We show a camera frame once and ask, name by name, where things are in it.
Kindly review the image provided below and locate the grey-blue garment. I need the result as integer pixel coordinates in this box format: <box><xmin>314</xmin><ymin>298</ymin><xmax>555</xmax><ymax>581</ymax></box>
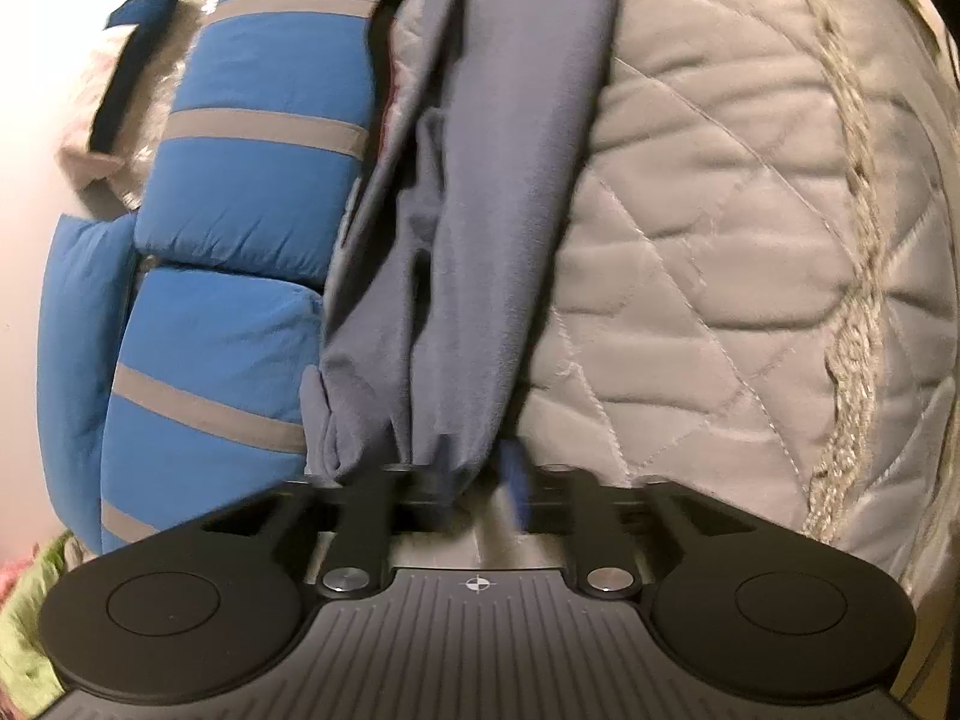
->
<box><xmin>298</xmin><ymin>0</ymin><xmax>640</xmax><ymax>500</ymax></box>

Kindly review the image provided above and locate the blue pillow with grey stripes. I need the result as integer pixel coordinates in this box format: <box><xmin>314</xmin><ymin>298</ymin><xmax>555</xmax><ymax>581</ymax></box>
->
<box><xmin>141</xmin><ymin>0</ymin><xmax>400</xmax><ymax>287</ymax></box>
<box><xmin>100</xmin><ymin>265</ymin><xmax>329</xmax><ymax>554</ymax></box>

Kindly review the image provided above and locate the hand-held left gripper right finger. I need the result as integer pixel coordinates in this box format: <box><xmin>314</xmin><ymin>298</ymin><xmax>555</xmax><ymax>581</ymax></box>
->
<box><xmin>498</xmin><ymin>441</ymin><xmax>707</xmax><ymax>602</ymax></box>

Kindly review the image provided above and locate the plain blue pillow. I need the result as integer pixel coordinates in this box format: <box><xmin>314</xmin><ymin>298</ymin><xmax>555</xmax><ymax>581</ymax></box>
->
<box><xmin>40</xmin><ymin>212</ymin><xmax>142</xmax><ymax>535</ymax></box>

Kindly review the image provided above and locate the grey quilted bedspread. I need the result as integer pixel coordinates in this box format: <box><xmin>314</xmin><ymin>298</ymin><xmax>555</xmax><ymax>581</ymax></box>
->
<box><xmin>341</xmin><ymin>0</ymin><xmax>960</xmax><ymax>616</ymax></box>

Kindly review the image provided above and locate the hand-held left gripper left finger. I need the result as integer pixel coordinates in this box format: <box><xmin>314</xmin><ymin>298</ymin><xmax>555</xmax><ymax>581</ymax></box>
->
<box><xmin>201</xmin><ymin>463</ymin><xmax>419</xmax><ymax>601</ymax></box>

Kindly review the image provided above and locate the dark blue cloth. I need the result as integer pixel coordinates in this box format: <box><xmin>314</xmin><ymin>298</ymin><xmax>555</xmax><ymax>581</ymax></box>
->
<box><xmin>105</xmin><ymin>0</ymin><xmax>185</xmax><ymax>28</ymax></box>

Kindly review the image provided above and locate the green cloth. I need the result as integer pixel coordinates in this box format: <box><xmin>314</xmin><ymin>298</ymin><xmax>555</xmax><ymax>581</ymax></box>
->
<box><xmin>0</xmin><ymin>531</ymin><xmax>80</xmax><ymax>720</ymax></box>

